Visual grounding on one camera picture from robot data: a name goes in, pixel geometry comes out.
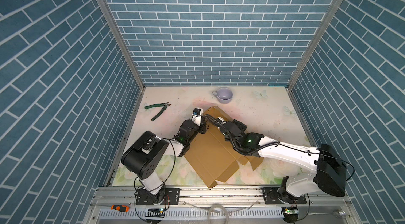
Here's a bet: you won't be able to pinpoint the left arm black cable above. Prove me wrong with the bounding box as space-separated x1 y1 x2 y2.
133 138 177 193

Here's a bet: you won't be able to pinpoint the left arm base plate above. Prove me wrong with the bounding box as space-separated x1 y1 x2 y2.
136 188 180 206

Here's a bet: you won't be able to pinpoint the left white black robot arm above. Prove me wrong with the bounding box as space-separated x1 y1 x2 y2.
121 116 209 203

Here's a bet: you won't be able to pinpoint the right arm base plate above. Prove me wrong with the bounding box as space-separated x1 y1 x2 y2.
261 187 307 205

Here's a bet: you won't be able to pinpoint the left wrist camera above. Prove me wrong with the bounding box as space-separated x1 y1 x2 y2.
192 108 203 126

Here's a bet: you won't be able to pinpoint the white slotted cable duct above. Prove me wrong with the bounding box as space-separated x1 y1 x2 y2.
98 207 284 220

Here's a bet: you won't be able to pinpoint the brown cardboard box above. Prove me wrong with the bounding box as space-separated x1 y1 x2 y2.
185 124 264 188

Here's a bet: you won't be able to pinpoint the orange black screwdriver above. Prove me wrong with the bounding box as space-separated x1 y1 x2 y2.
111 205 130 212

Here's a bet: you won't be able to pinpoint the aluminium mounting rail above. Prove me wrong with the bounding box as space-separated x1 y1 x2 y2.
91 185 352 207

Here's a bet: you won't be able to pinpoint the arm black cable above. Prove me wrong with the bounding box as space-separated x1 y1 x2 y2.
202 114 281 155
133 138 177 193

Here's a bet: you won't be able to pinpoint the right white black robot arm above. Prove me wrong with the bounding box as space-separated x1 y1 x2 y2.
215 118 347 204

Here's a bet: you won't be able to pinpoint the clear plastic tube loop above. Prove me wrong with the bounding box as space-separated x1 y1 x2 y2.
207 204 230 224

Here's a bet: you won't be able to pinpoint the lavender ceramic cup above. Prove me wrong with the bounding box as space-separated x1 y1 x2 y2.
212 88 233 105

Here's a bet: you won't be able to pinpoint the green handled pliers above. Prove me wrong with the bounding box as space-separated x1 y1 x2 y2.
144 101 172 122

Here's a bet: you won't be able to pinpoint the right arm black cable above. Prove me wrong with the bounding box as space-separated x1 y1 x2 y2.
202 114 281 155

